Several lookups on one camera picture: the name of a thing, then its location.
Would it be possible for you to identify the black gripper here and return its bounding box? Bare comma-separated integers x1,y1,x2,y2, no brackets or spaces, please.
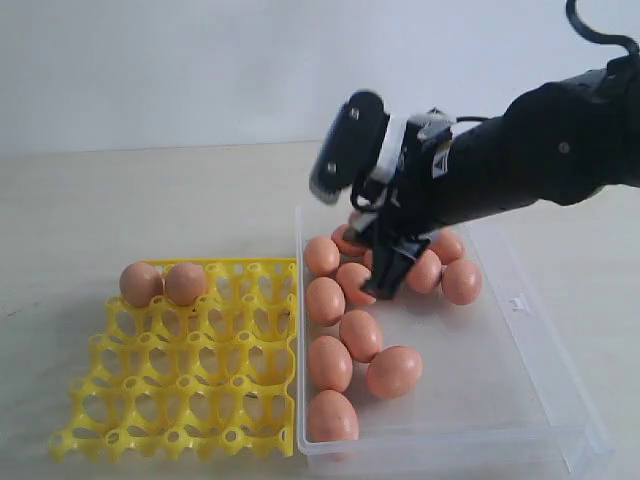
344,119,500,300

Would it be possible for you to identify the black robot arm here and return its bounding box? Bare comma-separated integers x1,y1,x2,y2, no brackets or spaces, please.
353,56,639,299

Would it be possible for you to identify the clear plastic container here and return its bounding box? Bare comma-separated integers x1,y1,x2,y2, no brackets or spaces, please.
296,220,613,479

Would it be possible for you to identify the black cable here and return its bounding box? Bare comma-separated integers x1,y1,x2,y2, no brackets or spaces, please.
565,0,640,54

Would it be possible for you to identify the brown egg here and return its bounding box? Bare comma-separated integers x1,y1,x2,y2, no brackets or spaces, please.
335,262,376,307
331,224,366,258
406,249,442,294
305,277,346,327
339,310,383,363
165,262,208,307
441,259,483,305
303,236,340,276
362,250,373,270
119,262,164,308
307,390,359,442
366,346,423,399
308,335,353,392
429,228,465,265

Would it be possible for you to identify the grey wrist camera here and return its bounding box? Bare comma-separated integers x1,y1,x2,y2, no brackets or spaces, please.
309,90,389,205

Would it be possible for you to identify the yellow plastic egg tray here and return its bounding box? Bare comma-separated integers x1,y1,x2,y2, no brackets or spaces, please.
49,258,299,461

